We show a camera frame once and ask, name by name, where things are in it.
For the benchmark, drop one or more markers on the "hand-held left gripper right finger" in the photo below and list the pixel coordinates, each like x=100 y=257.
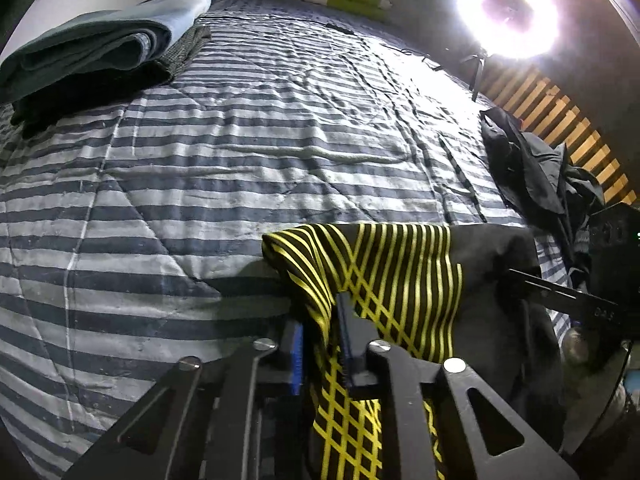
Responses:
x=345 y=330

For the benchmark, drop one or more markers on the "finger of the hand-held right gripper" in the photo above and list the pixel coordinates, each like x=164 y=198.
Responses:
x=550 y=287

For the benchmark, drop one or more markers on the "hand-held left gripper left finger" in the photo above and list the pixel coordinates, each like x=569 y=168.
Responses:
x=296 y=355

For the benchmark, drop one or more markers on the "black yellow-striped pants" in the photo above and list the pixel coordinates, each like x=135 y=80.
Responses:
x=395 y=260

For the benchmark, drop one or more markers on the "dark folded pants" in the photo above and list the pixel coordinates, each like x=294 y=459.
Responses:
x=90 y=92

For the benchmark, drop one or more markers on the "pile of dark clothes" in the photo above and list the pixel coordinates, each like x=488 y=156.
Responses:
x=535 y=170

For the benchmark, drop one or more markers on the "wooden slatted headboard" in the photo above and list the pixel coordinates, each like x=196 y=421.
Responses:
x=575 y=130

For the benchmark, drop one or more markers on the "grey striped blanket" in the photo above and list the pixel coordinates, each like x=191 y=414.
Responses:
x=250 y=160

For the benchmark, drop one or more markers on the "stack of folded clothes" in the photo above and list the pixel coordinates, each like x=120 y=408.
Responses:
x=100 y=40

